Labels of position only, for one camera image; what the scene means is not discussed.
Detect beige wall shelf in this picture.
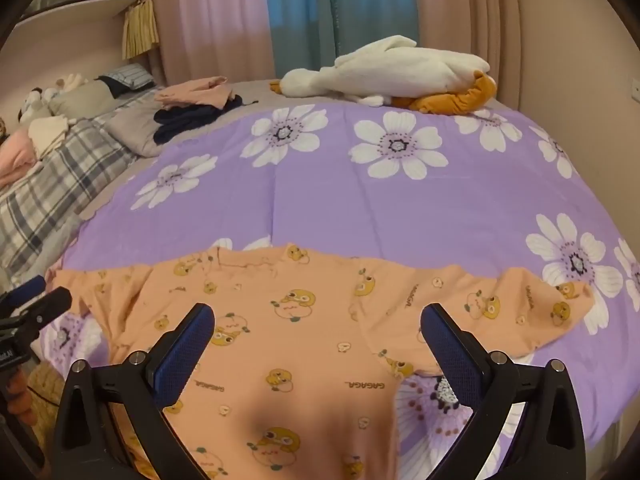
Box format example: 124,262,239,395
10,0,143,61

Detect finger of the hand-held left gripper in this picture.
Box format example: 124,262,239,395
0,275,47,312
30,287,73,323

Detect folded navy clothes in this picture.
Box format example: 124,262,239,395
152,94,246,143

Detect plaid pillow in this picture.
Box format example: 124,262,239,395
0,120,138,271

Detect striped blue pillow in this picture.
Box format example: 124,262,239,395
97,64,156,98

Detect pink cloth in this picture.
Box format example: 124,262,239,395
0,127,43,188

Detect beige pillow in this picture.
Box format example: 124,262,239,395
47,80,121,118

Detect cream plush toy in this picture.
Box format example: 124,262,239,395
55,74,90,93

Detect white goose plush toy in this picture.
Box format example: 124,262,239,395
270,35,498,113

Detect pink curtain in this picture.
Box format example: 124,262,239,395
150,0,276,86
410,0,531,106

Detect person's left hand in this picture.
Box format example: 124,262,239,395
0,367,33,413

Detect cream cloth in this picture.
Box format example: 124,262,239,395
27,115,76,156

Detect folded pink clothes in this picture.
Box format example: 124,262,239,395
154,76,233,110

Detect blue curtain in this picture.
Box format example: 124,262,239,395
262,0,421,73

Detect white dog plush toy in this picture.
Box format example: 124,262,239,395
17,87,56,123

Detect grey pillow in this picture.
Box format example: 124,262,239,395
102,97,166,157

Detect orange cartoon print shirt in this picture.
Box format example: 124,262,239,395
47,242,596,480

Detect brown rug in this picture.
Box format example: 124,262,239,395
27,360,66,411

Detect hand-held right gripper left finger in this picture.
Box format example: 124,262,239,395
52,302,226,480

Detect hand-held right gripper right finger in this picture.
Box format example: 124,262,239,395
420,302,586,480

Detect purple floral blanket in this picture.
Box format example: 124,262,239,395
37,102,640,480

